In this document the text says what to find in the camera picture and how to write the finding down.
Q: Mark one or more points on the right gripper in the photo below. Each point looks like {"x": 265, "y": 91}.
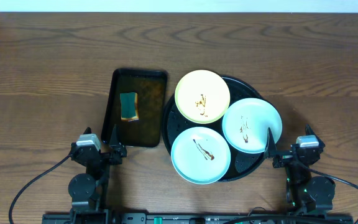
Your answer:
{"x": 282, "y": 157}

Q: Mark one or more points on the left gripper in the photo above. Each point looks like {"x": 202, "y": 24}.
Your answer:
{"x": 103, "y": 155}

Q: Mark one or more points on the green and orange sponge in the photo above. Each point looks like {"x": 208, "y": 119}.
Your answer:
{"x": 129, "y": 106}

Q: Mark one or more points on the light blue plate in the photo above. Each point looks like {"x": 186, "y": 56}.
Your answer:
{"x": 200, "y": 155}
{"x": 246, "y": 123}

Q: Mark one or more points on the light blue plate front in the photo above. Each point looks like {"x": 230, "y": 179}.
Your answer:
{"x": 200, "y": 155}

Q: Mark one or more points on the yellow plate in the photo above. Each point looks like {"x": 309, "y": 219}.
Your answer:
{"x": 202, "y": 96}

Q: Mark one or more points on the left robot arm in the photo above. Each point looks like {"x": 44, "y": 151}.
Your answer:
{"x": 89, "y": 189}

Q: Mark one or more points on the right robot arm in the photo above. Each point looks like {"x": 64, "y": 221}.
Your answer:
{"x": 305, "y": 194}

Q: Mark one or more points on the black round tray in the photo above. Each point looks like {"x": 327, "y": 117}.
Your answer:
{"x": 174, "y": 123}

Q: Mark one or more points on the black rectangular tray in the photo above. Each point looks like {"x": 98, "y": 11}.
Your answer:
{"x": 150, "y": 87}

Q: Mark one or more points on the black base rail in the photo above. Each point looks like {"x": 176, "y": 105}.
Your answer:
{"x": 142, "y": 218}

